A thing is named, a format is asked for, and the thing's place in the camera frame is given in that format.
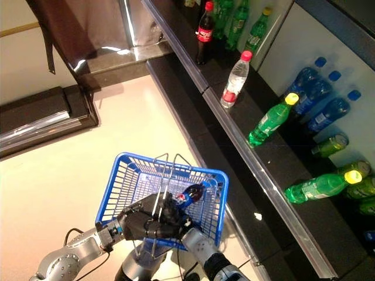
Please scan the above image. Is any blue plastic shopping basket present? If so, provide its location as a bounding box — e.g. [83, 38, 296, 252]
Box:
[95, 151, 230, 260]

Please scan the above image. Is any clear water bottle red cap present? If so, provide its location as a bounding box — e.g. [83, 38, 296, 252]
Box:
[220, 50, 253, 109]

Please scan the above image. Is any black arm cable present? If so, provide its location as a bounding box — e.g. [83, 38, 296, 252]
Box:
[63, 227, 112, 281]
[175, 248, 200, 281]

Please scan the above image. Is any dark slanted support bar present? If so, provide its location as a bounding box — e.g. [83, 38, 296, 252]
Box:
[36, 17, 57, 76]

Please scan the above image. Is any black glossy display counter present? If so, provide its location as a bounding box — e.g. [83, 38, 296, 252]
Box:
[0, 84, 99, 159]

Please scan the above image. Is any dark stone plinth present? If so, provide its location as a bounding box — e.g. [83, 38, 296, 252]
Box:
[73, 43, 173, 93]

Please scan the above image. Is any small Pepsi cola bottle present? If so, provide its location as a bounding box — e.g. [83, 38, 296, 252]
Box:
[175, 181, 212, 211]

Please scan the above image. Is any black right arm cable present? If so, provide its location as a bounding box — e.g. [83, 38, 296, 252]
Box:
[175, 248, 200, 281]

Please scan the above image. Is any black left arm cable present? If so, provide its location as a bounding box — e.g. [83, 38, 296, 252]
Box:
[63, 227, 112, 281]

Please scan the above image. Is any Coca-Cola bottle red label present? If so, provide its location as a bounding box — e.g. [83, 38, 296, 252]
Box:
[195, 1, 216, 66]

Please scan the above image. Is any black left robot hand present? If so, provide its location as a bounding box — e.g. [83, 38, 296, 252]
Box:
[117, 192, 165, 241]

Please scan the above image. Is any blue Oreo cookie box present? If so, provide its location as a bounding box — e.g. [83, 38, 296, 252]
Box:
[364, 230, 375, 254]

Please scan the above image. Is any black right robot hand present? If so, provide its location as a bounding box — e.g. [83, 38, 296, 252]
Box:
[162, 192, 193, 238]

